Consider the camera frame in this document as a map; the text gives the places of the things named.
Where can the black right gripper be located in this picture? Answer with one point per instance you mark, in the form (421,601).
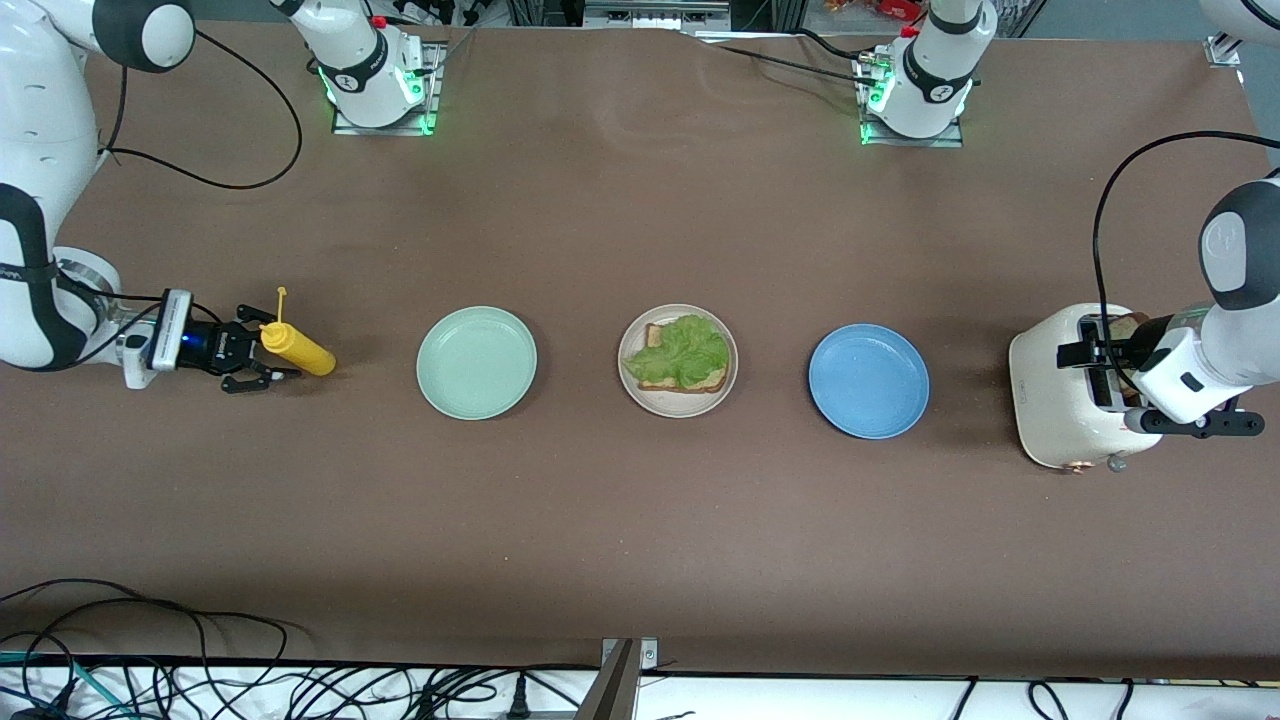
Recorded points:
(213,345)

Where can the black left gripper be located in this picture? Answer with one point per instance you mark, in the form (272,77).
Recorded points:
(1118,353)

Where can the brown bread slice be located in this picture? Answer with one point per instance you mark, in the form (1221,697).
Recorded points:
(712,383)
(1128,323)

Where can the yellow squeeze bottle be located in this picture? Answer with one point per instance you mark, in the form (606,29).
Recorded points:
(305,352)

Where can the green lettuce leaf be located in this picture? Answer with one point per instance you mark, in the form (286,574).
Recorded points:
(685,350)

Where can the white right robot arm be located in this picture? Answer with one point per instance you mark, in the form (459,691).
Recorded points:
(40,120)

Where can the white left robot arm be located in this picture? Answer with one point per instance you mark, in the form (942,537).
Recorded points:
(940,70)

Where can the pale green plate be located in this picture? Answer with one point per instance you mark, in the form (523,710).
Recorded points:
(476,362)

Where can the blue plate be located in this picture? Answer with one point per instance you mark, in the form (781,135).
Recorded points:
(868,380)

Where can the beige plate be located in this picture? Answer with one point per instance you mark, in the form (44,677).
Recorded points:
(677,405)

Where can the white toaster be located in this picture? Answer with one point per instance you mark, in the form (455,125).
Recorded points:
(1050,400)

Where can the black power plug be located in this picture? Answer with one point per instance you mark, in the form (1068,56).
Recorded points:
(518,700)

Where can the grey equipment box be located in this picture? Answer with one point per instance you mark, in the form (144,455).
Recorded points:
(655,12)

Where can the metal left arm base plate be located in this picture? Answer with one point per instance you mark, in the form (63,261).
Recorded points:
(955,140)

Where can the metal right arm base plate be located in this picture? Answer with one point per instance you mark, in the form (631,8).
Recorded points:
(430,95)

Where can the aluminium frame profile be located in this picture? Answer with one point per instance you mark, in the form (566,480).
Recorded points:
(1222,50)

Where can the grey metal bracket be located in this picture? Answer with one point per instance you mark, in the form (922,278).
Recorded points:
(615,680)

